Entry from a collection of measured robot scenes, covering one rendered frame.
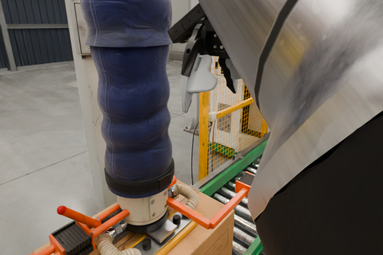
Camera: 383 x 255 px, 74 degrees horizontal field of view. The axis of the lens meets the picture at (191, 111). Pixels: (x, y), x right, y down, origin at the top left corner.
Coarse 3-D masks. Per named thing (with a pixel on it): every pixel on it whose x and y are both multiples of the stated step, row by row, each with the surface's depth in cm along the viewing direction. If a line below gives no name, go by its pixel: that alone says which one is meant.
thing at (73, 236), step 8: (72, 224) 74; (80, 224) 72; (56, 232) 70; (64, 232) 71; (72, 232) 71; (80, 232) 71; (88, 232) 70; (56, 240) 67; (64, 240) 68; (72, 240) 68; (80, 240) 68; (88, 240) 68; (56, 248) 66; (64, 248) 66; (72, 248) 65; (80, 248) 67; (88, 248) 69
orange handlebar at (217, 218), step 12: (240, 192) 89; (168, 204) 85; (180, 204) 83; (228, 204) 83; (120, 216) 78; (192, 216) 78; (216, 216) 78; (96, 228) 73; (108, 228) 75; (48, 252) 66
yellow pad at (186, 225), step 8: (176, 216) 90; (184, 216) 94; (176, 224) 90; (184, 224) 90; (192, 224) 91; (176, 232) 87; (184, 232) 87; (144, 240) 80; (152, 240) 83; (168, 240) 83; (176, 240) 84; (136, 248) 81; (144, 248) 79; (152, 248) 81; (160, 248) 81; (168, 248) 82
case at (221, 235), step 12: (204, 204) 104; (216, 204) 104; (96, 216) 97; (168, 216) 97; (204, 216) 97; (228, 216) 97; (204, 228) 92; (216, 228) 92; (228, 228) 99; (120, 240) 87; (132, 240) 87; (192, 240) 87; (204, 240) 87; (216, 240) 94; (228, 240) 102; (36, 252) 82; (96, 252) 82; (168, 252) 82; (180, 252) 82; (192, 252) 82; (204, 252) 88; (216, 252) 96; (228, 252) 105
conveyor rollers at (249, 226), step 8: (256, 160) 217; (248, 168) 203; (256, 168) 208; (240, 176) 199; (224, 184) 187; (232, 184) 183; (224, 192) 177; (232, 192) 174; (224, 200) 167; (240, 208) 160; (240, 216) 153; (248, 216) 155; (240, 224) 149; (248, 224) 147; (240, 232) 141; (256, 232) 143; (248, 240) 137; (240, 248) 131
